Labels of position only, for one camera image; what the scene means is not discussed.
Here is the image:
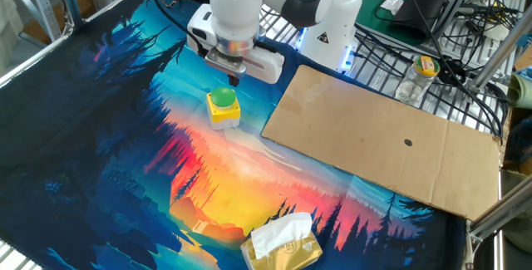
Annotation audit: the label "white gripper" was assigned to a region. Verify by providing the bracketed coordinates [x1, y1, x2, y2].
[185, 3, 286, 88]

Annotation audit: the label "yellow box green push button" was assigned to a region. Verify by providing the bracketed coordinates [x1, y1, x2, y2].
[205, 86, 242, 131]

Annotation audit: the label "green cutting mat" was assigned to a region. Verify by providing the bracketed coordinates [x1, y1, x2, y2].
[355, 0, 427, 47]

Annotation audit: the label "brown cardboard sheet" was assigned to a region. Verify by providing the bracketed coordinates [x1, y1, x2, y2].
[260, 64, 502, 222]

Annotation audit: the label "colourful forest sunset cloth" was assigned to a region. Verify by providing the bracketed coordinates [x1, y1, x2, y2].
[0, 0, 467, 270]

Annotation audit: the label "gold tissue pack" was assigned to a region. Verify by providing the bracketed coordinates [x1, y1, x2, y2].
[239, 212, 324, 270]

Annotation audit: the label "glass jar yellow lid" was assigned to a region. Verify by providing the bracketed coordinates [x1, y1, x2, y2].
[393, 55, 441, 107]

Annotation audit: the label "black pouch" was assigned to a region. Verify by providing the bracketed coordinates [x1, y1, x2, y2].
[389, 0, 459, 41]

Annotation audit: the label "silver aluminium strut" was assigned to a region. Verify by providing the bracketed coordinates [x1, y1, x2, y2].
[468, 12, 532, 93]

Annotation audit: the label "pale green roll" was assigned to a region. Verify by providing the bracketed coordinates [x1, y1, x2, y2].
[505, 71, 532, 110]

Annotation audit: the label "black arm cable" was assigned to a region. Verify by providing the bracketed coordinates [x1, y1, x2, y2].
[148, 0, 209, 57]

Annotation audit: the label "grey metal shelf frame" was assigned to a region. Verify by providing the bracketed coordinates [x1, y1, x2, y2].
[0, 0, 64, 43]

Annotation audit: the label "tangled black cables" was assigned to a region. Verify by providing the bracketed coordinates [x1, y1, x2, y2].
[352, 0, 520, 139]

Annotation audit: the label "silver corner frame bar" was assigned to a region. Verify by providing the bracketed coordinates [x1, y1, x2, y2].
[464, 174, 532, 244]

